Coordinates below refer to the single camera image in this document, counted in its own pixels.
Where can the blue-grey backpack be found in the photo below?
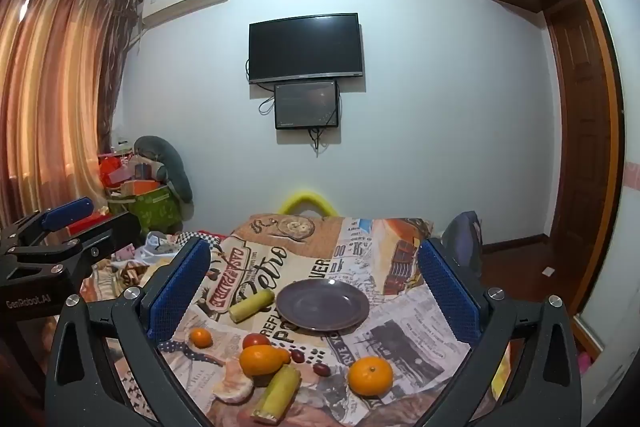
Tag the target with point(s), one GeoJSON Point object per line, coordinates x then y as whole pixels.
{"type": "Point", "coordinates": [465, 242]}

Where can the yellow hoop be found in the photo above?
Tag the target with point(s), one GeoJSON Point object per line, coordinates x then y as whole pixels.
{"type": "Point", "coordinates": [307, 198]}

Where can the large orange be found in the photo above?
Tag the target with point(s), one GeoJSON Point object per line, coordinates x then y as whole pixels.
{"type": "Point", "coordinates": [370, 375]}
{"type": "Point", "coordinates": [261, 359]}

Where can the green storage box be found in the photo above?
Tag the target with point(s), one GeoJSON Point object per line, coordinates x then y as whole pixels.
{"type": "Point", "coordinates": [150, 207]}

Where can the yellow fleece blanket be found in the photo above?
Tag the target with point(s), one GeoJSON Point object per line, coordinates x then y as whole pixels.
{"type": "Point", "coordinates": [501, 369]}

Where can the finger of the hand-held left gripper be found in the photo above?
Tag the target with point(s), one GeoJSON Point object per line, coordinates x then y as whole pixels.
{"type": "Point", "coordinates": [100, 238]}
{"type": "Point", "coordinates": [65, 213]}

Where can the red tomato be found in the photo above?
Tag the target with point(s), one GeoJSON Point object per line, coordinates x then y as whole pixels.
{"type": "Point", "coordinates": [256, 339]}

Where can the small orange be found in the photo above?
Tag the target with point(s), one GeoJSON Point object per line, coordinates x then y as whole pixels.
{"type": "Point", "coordinates": [201, 337]}

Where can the black wall television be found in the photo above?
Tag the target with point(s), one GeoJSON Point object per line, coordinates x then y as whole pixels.
{"type": "Point", "coordinates": [305, 48]}

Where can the peeled orange piece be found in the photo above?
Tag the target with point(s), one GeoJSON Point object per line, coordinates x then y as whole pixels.
{"type": "Point", "coordinates": [234, 384]}

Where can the white blue cloth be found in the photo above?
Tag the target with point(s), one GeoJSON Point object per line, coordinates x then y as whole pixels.
{"type": "Point", "coordinates": [157, 244]}

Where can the printed blanket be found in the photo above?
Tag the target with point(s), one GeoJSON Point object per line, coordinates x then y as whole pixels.
{"type": "Point", "coordinates": [320, 247]}

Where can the striped brown curtain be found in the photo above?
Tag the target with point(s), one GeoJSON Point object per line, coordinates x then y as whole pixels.
{"type": "Point", "coordinates": [55, 97]}

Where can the red date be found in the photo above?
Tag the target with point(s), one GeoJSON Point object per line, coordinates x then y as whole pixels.
{"type": "Point", "coordinates": [297, 355]}
{"type": "Point", "coordinates": [320, 369]}

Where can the white floor socket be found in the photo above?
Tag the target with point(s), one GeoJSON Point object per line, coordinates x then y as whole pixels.
{"type": "Point", "coordinates": [548, 272]}

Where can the grey plush cushion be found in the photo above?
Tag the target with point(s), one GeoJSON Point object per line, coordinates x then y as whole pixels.
{"type": "Point", "coordinates": [172, 162]}

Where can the small black wall monitor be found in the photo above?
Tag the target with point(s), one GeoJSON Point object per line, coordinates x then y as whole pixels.
{"type": "Point", "coordinates": [306, 104]}

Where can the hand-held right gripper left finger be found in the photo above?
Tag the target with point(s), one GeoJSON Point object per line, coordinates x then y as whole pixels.
{"type": "Point", "coordinates": [180, 292]}

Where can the red box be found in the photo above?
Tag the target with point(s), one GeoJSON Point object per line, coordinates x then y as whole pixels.
{"type": "Point", "coordinates": [90, 223]}

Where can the grey round plate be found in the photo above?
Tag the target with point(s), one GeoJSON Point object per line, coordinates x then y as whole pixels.
{"type": "Point", "coordinates": [322, 307]}

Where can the pink slipper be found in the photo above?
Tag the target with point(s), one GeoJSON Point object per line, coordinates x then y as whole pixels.
{"type": "Point", "coordinates": [584, 362]}

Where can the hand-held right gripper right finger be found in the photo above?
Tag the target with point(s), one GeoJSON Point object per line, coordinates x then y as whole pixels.
{"type": "Point", "coordinates": [447, 292]}

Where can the pile of small boxes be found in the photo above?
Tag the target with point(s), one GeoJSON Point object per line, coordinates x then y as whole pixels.
{"type": "Point", "coordinates": [127, 174]}

